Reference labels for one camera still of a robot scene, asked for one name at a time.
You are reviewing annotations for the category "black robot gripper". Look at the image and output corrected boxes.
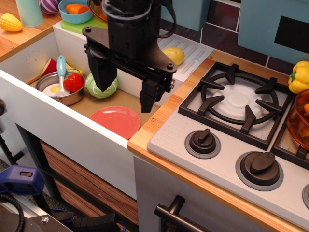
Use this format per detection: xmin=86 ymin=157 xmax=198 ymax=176
xmin=82 ymin=0 xmax=177 ymax=113

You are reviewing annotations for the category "yellow toy potato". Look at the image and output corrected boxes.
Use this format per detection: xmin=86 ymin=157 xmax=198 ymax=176
xmin=162 ymin=47 xmax=185 ymax=66

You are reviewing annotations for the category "pink plastic plate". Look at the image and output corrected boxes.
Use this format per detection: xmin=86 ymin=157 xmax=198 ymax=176
xmin=90 ymin=106 xmax=140 ymax=140

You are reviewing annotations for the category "green toy cabbage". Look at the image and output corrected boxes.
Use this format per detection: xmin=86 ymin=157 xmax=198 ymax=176
xmin=85 ymin=73 xmax=118 ymax=99

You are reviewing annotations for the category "red toy strawberry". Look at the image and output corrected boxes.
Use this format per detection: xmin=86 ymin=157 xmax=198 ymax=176
xmin=63 ymin=72 xmax=84 ymax=93

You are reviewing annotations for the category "green plastic cutting board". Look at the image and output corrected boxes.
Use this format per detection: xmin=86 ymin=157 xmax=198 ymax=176
xmin=60 ymin=17 xmax=108 ymax=34

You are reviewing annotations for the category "toy fried egg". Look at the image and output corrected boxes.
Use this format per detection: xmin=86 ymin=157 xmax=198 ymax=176
xmin=42 ymin=83 xmax=70 ymax=97

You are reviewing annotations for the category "red yellow toy fruit slice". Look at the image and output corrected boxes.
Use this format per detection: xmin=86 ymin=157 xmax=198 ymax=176
xmin=41 ymin=58 xmax=57 ymax=76

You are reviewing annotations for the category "small silver metal pot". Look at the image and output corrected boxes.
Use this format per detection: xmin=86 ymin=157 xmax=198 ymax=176
xmin=35 ymin=70 xmax=85 ymax=106

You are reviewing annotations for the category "white toy sink basin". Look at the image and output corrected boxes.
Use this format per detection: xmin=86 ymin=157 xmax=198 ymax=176
xmin=0 ymin=20 xmax=214 ymax=200

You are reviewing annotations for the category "blue plastic bowl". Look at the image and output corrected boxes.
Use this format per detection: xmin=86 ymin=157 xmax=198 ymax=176
xmin=58 ymin=0 xmax=93 ymax=24

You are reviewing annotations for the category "orange toy carrot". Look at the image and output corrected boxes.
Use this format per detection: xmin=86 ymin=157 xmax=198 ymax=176
xmin=66 ymin=4 xmax=89 ymax=15

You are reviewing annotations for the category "left black stove knob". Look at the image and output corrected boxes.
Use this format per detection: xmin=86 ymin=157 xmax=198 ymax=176
xmin=189 ymin=129 xmax=217 ymax=155

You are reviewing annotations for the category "black stove knob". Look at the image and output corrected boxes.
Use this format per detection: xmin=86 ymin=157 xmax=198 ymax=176
xmin=189 ymin=129 xmax=217 ymax=155
xmin=239 ymin=152 xmax=280 ymax=186

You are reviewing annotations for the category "purple white striped ball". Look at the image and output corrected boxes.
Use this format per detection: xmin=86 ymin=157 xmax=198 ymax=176
xmin=39 ymin=0 xmax=59 ymax=14

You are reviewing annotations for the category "light teal plastic cup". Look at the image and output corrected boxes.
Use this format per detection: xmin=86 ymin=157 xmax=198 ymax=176
xmin=15 ymin=0 xmax=44 ymax=27

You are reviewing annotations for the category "black stove burner grate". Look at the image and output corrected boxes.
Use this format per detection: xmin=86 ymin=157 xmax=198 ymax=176
xmin=178 ymin=62 xmax=293 ymax=150

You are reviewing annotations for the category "yellow toy corn cob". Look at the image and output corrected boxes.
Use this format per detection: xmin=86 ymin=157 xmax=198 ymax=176
xmin=0 ymin=13 xmax=23 ymax=32

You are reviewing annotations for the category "blue plastic clamp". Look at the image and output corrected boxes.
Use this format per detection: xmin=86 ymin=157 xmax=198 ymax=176
xmin=0 ymin=165 xmax=45 ymax=196

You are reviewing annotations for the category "middle black stove knob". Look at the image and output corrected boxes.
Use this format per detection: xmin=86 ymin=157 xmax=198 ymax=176
xmin=239 ymin=152 xmax=280 ymax=186

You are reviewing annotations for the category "yellow toy bell pepper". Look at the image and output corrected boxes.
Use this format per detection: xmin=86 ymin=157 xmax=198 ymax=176
xmin=288 ymin=61 xmax=309 ymax=94

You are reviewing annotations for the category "orange transparent pot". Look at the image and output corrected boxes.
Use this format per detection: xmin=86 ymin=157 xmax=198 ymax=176
xmin=287 ymin=89 xmax=309 ymax=150

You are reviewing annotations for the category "right black burner grate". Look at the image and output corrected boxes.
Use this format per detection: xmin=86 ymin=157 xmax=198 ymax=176
xmin=271 ymin=106 xmax=309 ymax=170

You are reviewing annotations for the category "blue handled silver spatula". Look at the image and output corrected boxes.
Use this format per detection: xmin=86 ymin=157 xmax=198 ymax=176
xmin=55 ymin=55 xmax=69 ymax=97

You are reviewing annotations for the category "black oven door handle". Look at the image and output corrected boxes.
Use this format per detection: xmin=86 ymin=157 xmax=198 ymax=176
xmin=154 ymin=195 xmax=209 ymax=232

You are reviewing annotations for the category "grey stove knob ring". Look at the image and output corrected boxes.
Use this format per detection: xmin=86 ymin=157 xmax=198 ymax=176
xmin=301 ymin=184 xmax=309 ymax=210

